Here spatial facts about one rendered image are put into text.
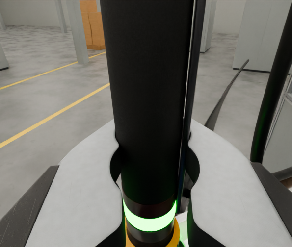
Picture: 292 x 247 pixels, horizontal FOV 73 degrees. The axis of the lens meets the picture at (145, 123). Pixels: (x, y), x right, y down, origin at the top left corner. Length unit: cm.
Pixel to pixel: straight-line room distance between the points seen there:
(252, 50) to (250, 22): 60
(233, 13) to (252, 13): 673
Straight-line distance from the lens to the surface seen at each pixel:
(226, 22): 1222
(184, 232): 19
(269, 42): 553
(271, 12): 547
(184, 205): 41
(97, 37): 819
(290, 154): 150
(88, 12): 831
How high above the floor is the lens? 152
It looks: 32 degrees down
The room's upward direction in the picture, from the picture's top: 1 degrees counter-clockwise
